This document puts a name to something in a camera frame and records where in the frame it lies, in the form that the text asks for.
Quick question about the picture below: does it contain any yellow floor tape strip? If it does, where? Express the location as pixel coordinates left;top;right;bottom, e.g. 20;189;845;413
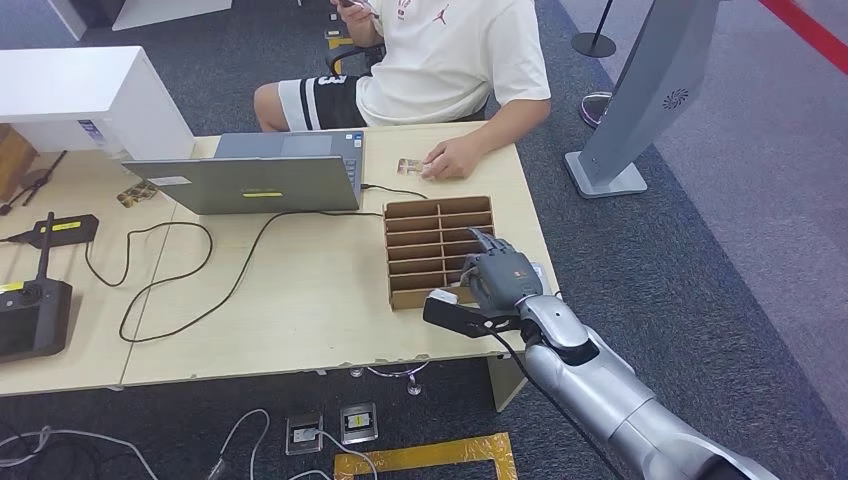
327;36;356;76

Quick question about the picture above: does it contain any black tripod stand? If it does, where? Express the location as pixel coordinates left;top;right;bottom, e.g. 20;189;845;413
0;149;70;217

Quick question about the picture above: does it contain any grey kiosk stand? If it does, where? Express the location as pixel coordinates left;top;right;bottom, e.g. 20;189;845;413
564;0;723;200

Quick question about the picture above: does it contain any person's right hand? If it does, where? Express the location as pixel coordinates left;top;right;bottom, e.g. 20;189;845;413
337;0;385;29

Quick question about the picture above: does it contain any long white floor cable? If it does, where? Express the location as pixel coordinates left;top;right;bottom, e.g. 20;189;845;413
0;425;160;480

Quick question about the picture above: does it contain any cardboard card organiser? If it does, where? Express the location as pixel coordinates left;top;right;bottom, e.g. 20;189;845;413
383;195;496;312

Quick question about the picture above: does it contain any white socket cable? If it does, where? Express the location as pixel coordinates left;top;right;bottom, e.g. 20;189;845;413
288;430;379;480

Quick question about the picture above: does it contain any black stanchion post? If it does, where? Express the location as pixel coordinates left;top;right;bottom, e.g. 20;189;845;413
570;0;618;60

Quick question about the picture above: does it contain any black laptop power cable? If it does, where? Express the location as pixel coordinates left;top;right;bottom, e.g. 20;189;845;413
84;183;429;344

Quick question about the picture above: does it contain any round stanchion base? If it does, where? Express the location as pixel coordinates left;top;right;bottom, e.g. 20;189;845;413
579;91;614;129

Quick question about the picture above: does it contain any person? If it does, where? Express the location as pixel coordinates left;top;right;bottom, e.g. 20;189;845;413
252;0;552;181

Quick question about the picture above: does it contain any red barrier belt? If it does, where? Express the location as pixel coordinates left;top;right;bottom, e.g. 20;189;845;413
758;0;848;75

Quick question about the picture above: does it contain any black adapter with yellow label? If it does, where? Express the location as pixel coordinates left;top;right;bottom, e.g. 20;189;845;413
0;213;102;250

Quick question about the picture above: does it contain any small camouflage patterned item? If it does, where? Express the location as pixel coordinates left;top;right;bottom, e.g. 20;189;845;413
117;180;160;209

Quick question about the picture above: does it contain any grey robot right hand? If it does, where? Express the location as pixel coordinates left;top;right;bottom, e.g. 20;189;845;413
458;227;552;315

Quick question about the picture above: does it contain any clear cable loop under desk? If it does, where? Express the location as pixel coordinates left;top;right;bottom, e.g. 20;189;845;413
349;361;432;397

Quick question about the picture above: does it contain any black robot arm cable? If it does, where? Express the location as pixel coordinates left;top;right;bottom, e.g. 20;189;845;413
486;327;627;480

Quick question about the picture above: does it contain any black remote controller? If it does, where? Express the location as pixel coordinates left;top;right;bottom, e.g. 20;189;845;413
0;211;75;364

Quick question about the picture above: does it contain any white cabinet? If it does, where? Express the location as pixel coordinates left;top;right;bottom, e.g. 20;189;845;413
0;45;197;161

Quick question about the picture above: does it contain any floor socket with white plug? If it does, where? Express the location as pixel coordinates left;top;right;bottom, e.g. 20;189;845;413
285;413;325;457

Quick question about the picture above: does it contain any grey laptop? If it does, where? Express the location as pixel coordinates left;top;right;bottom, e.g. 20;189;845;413
123;130;366;216

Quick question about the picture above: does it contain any black office chair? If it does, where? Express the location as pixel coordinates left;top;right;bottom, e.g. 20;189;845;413
323;42;387;77

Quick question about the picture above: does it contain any yellow floor tape frame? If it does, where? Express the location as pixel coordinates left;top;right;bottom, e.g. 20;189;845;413
333;433;519;480

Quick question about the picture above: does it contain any looped white floor cable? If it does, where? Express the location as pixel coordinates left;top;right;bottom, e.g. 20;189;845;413
215;408;272;480

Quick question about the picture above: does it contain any black smartphone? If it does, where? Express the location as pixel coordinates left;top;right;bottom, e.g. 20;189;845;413
336;0;381;19

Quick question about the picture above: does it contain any brown wooden box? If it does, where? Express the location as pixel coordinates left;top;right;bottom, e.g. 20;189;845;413
0;124;40;201

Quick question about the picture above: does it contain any beige desk leg panel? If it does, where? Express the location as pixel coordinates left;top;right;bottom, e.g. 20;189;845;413
486;354;531;413

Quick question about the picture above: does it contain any person's left hand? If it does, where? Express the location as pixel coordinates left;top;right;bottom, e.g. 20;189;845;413
421;134;488;181

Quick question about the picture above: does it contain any white furniture panel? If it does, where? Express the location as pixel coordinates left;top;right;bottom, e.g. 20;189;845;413
47;0;234;41

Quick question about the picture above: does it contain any floor socket with yellow label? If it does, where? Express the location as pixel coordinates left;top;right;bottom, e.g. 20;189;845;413
339;402;380;446

